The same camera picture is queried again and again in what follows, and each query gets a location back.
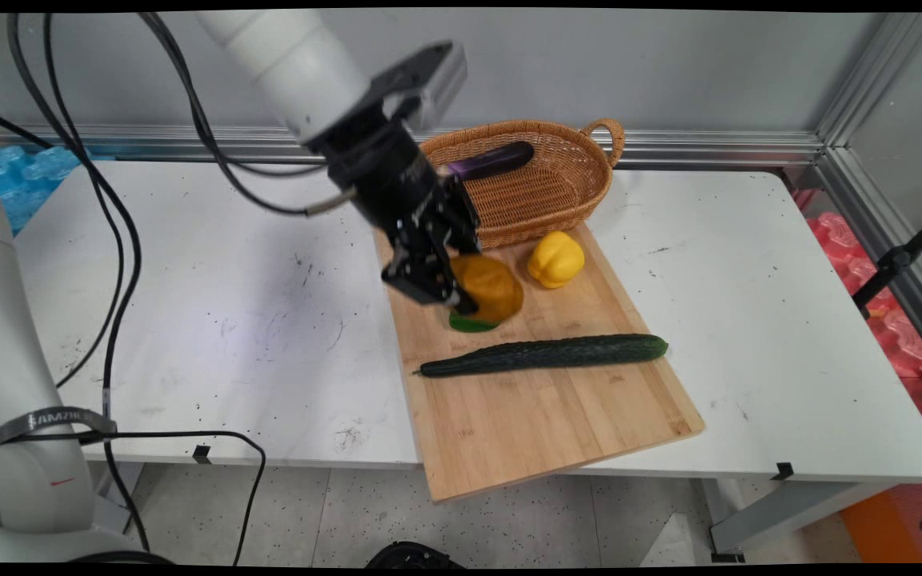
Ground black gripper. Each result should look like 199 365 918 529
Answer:
305 106 483 315

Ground orange bell pepper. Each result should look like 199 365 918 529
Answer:
448 254 525 326

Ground green bell pepper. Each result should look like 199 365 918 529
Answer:
448 311 503 334

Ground purple eggplant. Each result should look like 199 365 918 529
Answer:
438 141 536 182

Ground woven wicker basket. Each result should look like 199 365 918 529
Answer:
419 118 627 250

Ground yellow bell pepper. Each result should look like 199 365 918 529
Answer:
528 231 587 290

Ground dark green cucumber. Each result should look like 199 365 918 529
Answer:
413 334 670 378

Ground bamboo cutting board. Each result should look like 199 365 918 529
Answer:
372 222 707 504

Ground black round floor object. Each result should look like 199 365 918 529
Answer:
364 541 467 570

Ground grey metal table leg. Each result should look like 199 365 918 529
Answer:
708 478 899 563
91 462 143 534

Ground blue foam mat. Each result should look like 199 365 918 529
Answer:
0 145 95 234

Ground black tripod stand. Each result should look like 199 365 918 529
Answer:
852 203 922 318

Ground red foam mat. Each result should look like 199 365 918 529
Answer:
793 188 922 481

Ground orange floor mat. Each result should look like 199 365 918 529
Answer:
840 486 922 563

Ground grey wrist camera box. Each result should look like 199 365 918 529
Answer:
363 41 469 134

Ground black cable to gripper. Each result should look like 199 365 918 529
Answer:
136 11 359 218

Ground horizontal aluminium frame rail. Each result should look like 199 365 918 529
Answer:
0 122 827 170

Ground black cable looping to floor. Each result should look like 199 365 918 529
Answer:
0 430 267 566

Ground long black arm cable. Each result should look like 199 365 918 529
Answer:
6 11 151 554

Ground thin black hanging cable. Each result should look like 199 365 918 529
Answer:
43 11 127 390

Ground grey velcro cable strap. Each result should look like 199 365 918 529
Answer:
0 406 118 450

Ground side aluminium frame rail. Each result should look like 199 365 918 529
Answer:
816 147 922 375

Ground short black background cable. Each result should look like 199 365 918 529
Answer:
0 102 54 150

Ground upright aluminium frame post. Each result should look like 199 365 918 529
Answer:
816 11 922 150

